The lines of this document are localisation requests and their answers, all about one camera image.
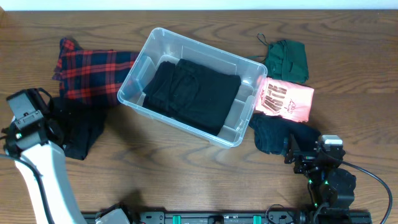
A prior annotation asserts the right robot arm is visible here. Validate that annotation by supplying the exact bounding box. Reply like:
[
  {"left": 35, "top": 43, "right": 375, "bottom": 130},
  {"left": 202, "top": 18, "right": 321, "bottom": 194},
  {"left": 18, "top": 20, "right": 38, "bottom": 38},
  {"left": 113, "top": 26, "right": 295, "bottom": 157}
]
[{"left": 284, "top": 135, "right": 356, "bottom": 212}]

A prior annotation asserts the clear plastic storage bin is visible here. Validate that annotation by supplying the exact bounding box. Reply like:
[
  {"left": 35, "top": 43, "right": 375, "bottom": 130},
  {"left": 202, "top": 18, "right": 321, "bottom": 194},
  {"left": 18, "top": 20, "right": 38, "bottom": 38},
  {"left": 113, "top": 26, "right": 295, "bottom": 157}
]
[{"left": 117, "top": 27, "right": 267, "bottom": 149}]

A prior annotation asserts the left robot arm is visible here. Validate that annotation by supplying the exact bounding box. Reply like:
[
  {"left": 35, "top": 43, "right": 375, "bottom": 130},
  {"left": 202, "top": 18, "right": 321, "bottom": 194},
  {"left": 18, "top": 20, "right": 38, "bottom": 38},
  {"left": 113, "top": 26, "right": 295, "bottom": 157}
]
[{"left": 1, "top": 88, "right": 133, "bottom": 223}]

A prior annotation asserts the black t-shirt with tag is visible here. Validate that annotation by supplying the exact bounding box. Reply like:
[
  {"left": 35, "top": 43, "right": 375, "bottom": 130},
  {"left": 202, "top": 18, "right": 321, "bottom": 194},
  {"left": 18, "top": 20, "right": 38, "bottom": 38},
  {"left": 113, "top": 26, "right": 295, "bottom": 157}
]
[{"left": 50, "top": 97, "right": 106, "bottom": 161}]

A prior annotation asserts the black mounting rail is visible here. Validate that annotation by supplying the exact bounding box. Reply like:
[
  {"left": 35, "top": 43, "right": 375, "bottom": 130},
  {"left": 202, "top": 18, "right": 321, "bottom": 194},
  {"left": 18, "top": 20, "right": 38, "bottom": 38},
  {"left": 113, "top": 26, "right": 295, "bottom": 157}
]
[{"left": 81, "top": 210, "right": 373, "bottom": 224}]

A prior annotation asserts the red navy plaid garment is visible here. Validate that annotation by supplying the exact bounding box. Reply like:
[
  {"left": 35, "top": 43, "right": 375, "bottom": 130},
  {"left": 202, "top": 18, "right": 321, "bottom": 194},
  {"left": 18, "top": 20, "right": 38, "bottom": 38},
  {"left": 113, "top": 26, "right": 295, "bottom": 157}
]
[{"left": 52, "top": 37, "right": 139, "bottom": 108}]

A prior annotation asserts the coral printed t-shirt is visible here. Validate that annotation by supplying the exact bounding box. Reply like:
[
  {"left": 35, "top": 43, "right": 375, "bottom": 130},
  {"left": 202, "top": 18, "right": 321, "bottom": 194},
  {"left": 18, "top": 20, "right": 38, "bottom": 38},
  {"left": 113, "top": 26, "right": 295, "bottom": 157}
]
[{"left": 255, "top": 78, "right": 314, "bottom": 123}]

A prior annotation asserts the dark green garment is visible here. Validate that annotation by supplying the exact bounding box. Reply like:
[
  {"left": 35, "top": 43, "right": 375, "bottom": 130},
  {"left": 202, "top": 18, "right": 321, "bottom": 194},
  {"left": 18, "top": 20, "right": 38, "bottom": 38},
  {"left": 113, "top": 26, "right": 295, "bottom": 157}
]
[{"left": 248, "top": 33, "right": 309, "bottom": 84}]

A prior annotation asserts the black ribbed folded garment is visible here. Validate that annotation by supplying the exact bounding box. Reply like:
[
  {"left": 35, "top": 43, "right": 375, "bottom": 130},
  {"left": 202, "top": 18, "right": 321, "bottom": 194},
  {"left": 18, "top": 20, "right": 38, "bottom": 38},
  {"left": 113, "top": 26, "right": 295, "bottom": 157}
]
[{"left": 249, "top": 113, "right": 321, "bottom": 156}]

